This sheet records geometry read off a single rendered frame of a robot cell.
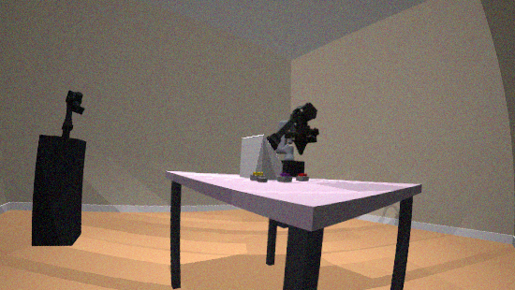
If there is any purple button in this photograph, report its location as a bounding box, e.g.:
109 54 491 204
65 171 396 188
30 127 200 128
277 174 292 182

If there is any red square button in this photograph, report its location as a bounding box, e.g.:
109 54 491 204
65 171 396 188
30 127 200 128
296 173 309 181

